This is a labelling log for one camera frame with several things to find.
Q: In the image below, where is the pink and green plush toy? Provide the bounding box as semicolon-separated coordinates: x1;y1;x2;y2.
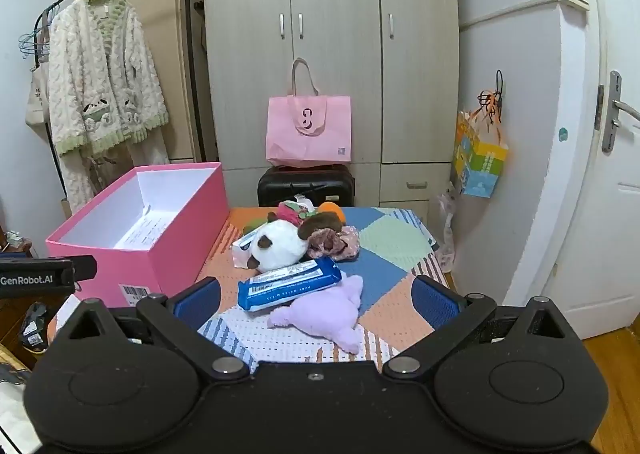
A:
250;200;317;231

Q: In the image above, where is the metal door handle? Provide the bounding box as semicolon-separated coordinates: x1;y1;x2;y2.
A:
601;70;640;153

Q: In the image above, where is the black suitcase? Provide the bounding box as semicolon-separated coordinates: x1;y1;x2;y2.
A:
257;164;357;209

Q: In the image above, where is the white tissue packet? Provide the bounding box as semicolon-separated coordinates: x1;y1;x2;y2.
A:
231;229;262;269

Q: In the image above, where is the dark bag with white label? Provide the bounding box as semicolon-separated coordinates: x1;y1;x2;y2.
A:
20;301;52;353

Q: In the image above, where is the colourful gift bag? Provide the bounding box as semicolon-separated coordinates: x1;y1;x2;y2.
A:
451;70;510;198

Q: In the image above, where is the light blue clothes hanger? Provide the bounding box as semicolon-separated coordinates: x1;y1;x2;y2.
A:
19;32;51;58

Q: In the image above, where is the pink tote bag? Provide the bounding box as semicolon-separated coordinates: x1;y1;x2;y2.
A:
265;58;353;168

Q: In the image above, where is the blue wet wipes pack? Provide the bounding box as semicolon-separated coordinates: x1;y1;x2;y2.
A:
236;255;344;312

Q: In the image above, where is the brown soft toy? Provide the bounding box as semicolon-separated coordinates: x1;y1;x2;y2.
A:
298;213;344;240

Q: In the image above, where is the white plastic bag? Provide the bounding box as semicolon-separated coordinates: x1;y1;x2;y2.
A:
437;181;459;270

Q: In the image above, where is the pink cardboard box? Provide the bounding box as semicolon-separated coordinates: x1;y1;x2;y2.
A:
45;163;231;308

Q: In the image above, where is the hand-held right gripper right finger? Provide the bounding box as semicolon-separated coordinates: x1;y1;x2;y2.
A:
382;275;586;382

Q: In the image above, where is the orange ball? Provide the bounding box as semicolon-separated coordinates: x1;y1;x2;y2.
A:
317;202;346;223

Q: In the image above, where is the beige wooden board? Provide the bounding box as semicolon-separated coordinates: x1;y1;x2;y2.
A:
75;0;202;163

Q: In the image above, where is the white door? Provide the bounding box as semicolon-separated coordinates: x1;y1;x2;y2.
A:
500;0;640;341

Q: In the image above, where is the white panda plush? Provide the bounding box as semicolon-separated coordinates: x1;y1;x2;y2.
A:
248;214;311;273

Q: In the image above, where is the white paper sheet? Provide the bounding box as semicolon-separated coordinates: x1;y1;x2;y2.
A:
122;213;172;248

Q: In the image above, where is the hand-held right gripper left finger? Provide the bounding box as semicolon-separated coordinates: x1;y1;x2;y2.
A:
52;277;253;382

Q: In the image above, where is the cream fluffy robe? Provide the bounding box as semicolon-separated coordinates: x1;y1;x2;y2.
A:
47;0;171;213

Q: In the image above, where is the purple plush toy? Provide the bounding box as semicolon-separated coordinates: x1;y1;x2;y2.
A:
268;275;365;355

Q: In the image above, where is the canvas tote bag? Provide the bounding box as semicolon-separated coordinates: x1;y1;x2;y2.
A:
25;9;54;140

